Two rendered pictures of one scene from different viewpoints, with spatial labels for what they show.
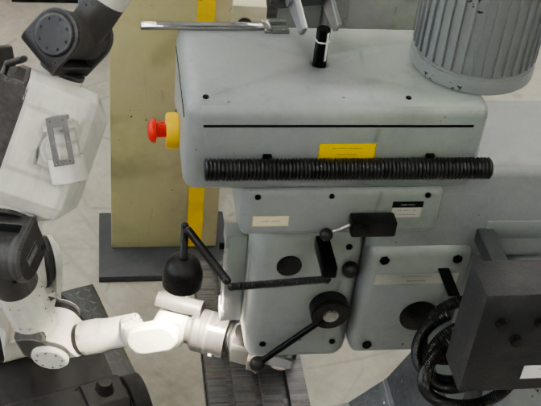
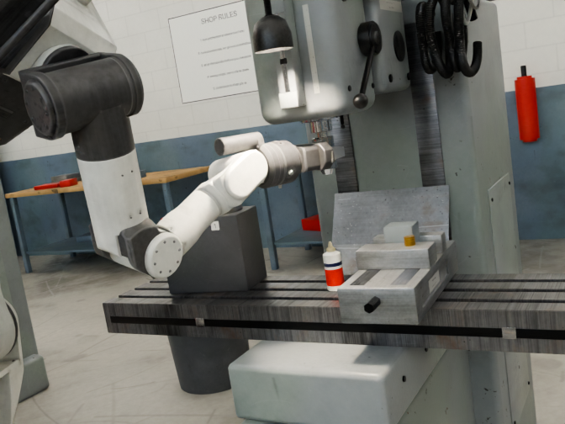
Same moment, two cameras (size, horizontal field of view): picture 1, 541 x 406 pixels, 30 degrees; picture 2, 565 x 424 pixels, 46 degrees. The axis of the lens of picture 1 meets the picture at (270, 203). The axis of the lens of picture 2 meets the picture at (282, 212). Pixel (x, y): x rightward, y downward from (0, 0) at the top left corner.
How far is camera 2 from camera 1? 1.80 m
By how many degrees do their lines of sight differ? 52
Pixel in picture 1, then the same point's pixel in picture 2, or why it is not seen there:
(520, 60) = not seen: outside the picture
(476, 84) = not seen: outside the picture
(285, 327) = (353, 67)
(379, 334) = (391, 67)
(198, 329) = (272, 149)
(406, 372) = (345, 220)
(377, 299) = (383, 26)
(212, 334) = (284, 147)
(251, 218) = not seen: outside the picture
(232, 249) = (287, 12)
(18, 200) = (81, 29)
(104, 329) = (191, 204)
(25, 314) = (136, 180)
